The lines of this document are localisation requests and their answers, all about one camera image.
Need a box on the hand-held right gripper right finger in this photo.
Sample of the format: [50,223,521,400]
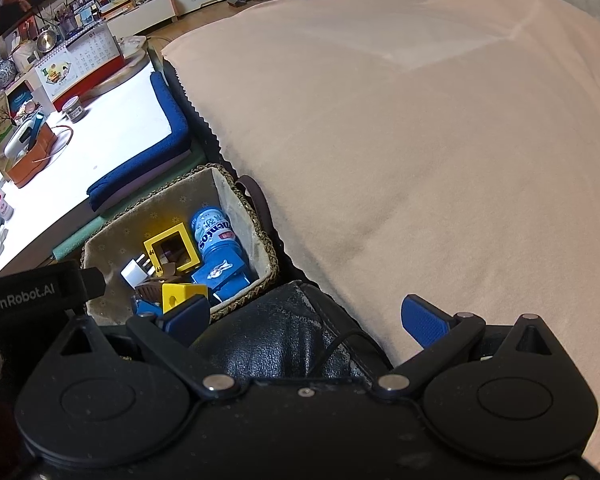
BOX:
[372,294,566,402]

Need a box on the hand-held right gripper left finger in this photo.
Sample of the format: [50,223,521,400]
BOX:
[55,294,241,401]

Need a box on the yellow block with round hole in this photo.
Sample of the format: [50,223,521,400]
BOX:
[160,282,211,319]

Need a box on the small blue building block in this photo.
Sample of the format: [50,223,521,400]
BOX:
[131,297,163,318]

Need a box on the brown building block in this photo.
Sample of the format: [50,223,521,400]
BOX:
[134,260,182,307]

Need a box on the yellow hollow building block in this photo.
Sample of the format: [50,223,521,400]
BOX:
[143,221,202,277]

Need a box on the white plug adapter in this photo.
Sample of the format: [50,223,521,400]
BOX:
[121,254,154,289]

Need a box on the blue candy bottle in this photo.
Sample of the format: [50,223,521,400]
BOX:
[189,205,242,267]

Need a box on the woven basket with floral lining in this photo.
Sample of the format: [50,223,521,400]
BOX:
[80,162,282,327]

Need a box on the green mat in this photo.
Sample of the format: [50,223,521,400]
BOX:
[52,152,207,262]

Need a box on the orange leather organizer box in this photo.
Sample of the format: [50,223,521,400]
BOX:
[5,122,59,189]

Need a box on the lavender mat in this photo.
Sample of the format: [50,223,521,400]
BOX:
[97,147,193,213]

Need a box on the white handheld device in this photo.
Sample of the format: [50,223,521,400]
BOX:
[4,112,47,159]

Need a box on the beige blanket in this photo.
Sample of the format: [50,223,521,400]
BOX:
[160,0,600,467]

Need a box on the small lidded jar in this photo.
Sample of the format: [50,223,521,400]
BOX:
[61,96,86,123]

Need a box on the blue cushion mat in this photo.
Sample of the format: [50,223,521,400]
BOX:
[86,71,192,212]

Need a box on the blue and white vase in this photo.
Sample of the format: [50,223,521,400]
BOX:
[0,50,17,87]

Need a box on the white rice cooker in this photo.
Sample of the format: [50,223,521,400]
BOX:
[12,40,39,74]

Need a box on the desk calendar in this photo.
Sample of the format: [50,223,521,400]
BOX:
[35,22,124,102]

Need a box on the round marble tray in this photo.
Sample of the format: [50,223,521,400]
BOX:
[87,35,152,99]

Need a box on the white low cabinet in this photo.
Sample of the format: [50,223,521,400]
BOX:
[107,0,179,37]

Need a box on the thin brown cord loop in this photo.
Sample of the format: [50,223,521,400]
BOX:
[30,125,76,163]

